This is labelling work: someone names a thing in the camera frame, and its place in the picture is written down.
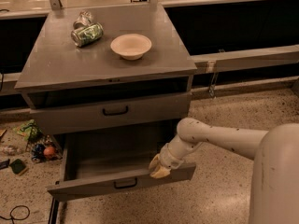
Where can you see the blue snack bag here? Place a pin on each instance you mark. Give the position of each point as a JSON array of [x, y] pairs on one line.
[[38, 153]]

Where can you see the clear plastic bottle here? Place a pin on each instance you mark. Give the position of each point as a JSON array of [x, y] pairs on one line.
[[11, 150]]

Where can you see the grey drawer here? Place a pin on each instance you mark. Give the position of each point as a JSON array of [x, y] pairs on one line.
[[78, 118], [113, 160]]

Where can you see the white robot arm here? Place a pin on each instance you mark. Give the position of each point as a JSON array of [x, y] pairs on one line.
[[274, 194]]

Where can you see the green soda can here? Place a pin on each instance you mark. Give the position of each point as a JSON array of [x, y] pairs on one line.
[[88, 34]]

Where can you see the green chip bag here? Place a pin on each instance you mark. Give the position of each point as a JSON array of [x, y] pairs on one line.
[[29, 131]]

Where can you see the grey drawer cabinet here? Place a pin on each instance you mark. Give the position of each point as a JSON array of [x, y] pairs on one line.
[[111, 105]]

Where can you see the silver crushed can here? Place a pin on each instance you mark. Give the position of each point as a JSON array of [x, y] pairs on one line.
[[85, 18]]

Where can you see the green sponge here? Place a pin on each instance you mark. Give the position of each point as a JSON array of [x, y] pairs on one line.
[[18, 167]]

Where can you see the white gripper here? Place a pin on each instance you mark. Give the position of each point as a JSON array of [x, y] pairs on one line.
[[168, 160]]

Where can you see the black floor bar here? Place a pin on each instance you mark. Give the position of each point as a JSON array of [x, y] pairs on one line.
[[53, 212]]

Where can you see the grey top drawer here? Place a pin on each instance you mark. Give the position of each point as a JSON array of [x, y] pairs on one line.
[[78, 118]]

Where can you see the beige bowl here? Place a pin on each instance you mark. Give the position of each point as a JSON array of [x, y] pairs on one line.
[[131, 47]]

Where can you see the dark small packet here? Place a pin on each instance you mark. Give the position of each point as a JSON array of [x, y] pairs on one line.
[[4, 164]]

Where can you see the orange fruit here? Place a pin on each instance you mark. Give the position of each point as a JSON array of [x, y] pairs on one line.
[[49, 153]]

